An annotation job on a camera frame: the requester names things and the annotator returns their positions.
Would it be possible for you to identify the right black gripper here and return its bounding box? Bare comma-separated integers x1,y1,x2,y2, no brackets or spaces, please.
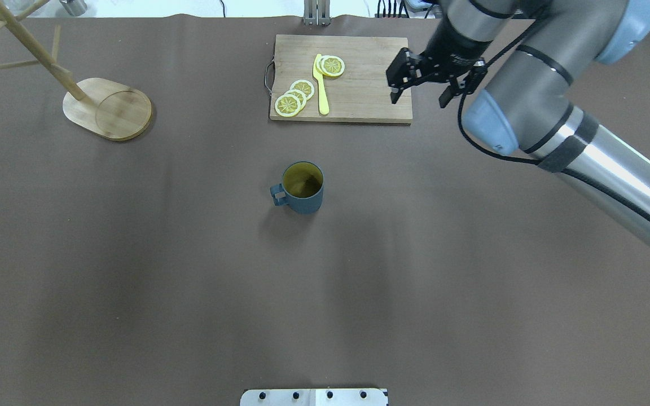
386,48,488,109

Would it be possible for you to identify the blue cup yellow inside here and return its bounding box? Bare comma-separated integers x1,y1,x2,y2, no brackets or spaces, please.
269,160,324,215

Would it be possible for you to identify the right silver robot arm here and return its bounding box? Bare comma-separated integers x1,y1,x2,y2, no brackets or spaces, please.
386,1,650,248

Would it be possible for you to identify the wooden cup rack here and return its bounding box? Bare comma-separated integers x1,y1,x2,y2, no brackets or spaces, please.
0,1,154,142

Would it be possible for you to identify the wooden cutting board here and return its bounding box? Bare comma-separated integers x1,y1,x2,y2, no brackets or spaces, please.
269,34,413,125

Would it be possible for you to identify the lemon slice four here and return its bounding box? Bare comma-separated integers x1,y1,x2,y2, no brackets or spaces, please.
322,55,345,77

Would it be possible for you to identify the yellow plastic knife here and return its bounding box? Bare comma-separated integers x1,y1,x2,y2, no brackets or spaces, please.
312,54,330,116

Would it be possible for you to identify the lemon slice five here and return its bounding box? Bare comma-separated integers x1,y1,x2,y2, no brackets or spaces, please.
314,54,326,76

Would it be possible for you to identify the lemon slice three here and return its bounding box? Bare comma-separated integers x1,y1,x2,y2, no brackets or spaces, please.
289,80,315,100

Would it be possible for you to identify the lemon slice two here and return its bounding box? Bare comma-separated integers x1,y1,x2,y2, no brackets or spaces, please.
286,89,308,109

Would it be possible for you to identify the lemon slice one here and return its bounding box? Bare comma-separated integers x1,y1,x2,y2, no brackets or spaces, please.
274,93,304,118

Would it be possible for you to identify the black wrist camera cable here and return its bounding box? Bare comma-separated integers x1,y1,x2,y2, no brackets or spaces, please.
458,20,546,165

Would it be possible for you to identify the aluminium frame post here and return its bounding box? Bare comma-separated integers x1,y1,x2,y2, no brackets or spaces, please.
302,0,332,27

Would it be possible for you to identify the white camera pillar base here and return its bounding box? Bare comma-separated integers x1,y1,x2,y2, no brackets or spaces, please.
239,388,390,405

